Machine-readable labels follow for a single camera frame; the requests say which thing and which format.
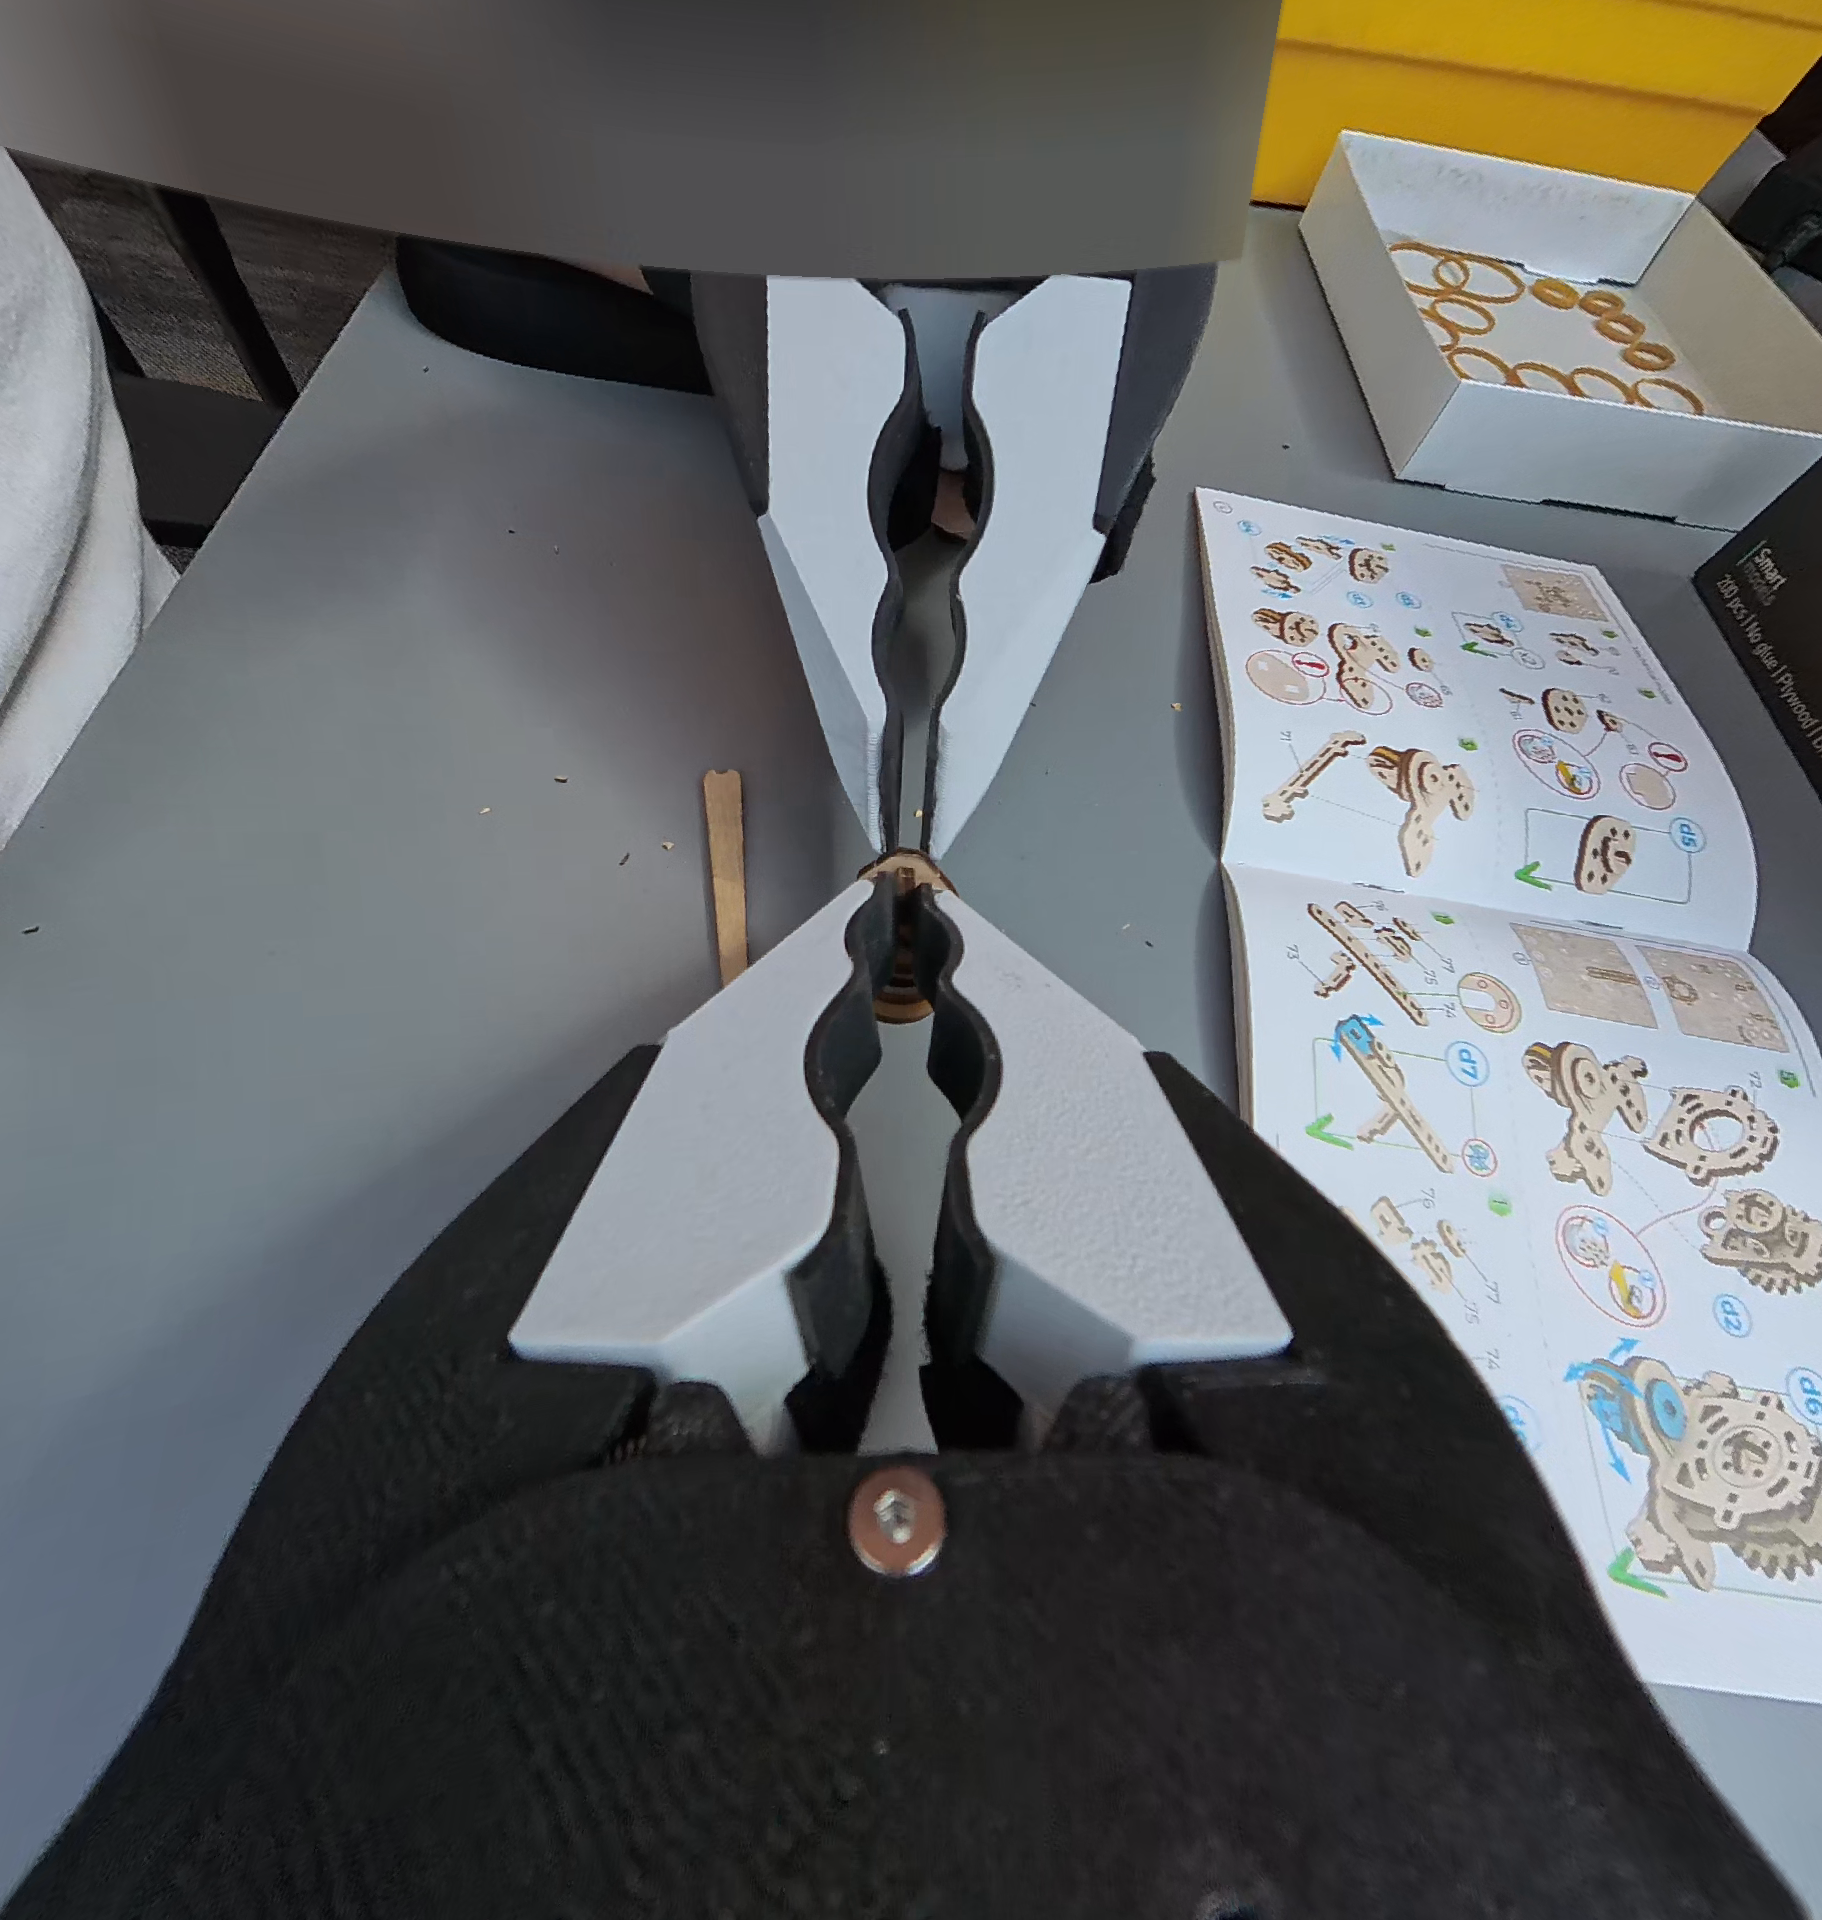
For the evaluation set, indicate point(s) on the black model kit box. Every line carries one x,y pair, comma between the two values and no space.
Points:
1813,601

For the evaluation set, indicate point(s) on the black mesh chair pad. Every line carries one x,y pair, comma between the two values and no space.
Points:
553,333

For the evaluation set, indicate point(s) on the pointed wooden stick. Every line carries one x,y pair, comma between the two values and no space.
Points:
726,870

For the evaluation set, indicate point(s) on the pile of wooden rings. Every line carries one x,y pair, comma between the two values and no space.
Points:
1540,339

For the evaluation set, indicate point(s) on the person's white shirt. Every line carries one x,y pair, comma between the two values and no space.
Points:
28,525

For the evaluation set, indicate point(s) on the open instruction booklet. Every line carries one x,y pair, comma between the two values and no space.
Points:
1453,778

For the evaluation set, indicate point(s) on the white cardboard tray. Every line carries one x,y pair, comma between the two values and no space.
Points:
1568,449

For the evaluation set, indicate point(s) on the yellow plastic bin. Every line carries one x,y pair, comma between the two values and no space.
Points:
1526,74

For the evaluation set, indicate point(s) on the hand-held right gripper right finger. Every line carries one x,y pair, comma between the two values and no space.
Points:
1123,1203

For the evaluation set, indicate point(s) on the black device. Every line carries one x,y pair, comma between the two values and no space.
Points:
1813,212

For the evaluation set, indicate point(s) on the small wooden model assembly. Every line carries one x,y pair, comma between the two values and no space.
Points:
906,870

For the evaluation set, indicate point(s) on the grey desk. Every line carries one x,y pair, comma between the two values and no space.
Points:
323,901

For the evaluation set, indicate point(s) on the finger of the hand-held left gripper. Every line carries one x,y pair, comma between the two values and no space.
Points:
1043,449
822,449

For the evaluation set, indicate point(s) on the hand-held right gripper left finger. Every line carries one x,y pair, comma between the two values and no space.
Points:
686,1203

